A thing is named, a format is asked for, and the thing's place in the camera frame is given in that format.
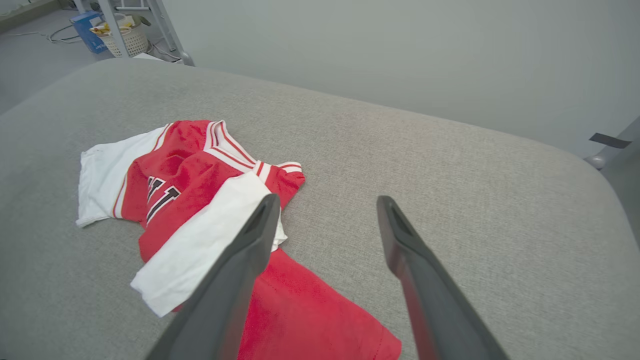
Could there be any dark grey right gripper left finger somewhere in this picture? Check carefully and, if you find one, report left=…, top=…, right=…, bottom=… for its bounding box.
left=145, top=193, right=281, bottom=360

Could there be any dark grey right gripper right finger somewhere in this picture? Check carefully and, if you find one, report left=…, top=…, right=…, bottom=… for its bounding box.
left=376, top=195, right=509, bottom=360

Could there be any red and white jersey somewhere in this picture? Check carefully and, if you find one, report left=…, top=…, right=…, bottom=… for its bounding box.
left=76, top=119, right=402, bottom=360

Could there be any grey fabric sofa seat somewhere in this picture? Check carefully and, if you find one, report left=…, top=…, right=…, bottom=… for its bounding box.
left=0, top=57, right=640, bottom=360

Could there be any black tape strip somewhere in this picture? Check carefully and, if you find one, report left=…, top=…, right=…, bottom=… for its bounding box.
left=589, top=133, right=632, bottom=150

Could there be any white plastic laundry basket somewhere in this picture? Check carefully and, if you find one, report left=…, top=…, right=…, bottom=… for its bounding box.
left=97, top=14, right=150, bottom=58

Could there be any blue cardboard box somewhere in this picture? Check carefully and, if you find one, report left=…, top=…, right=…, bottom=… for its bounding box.
left=70, top=11, right=108, bottom=54

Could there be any grey metal frame with tape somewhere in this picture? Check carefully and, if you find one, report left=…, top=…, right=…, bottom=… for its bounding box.
left=584, top=116, right=640, bottom=171

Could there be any grey floor cable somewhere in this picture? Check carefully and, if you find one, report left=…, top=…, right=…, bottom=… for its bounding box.
left=5, top=24, right=83, bottom=45

